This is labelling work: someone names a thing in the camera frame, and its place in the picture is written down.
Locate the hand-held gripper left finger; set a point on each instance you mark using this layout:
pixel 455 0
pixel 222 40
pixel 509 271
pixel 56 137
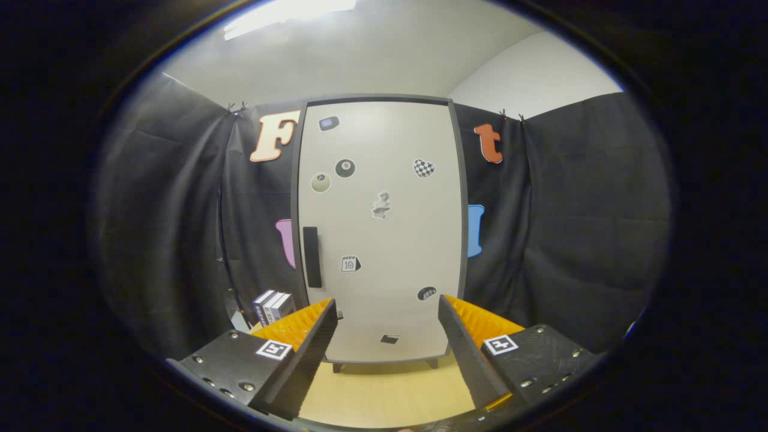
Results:
pixel 312 360

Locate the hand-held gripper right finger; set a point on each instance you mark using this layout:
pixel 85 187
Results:
pixel 468 360

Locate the grey cabinet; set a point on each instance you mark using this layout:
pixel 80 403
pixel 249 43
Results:
pixel 294 198

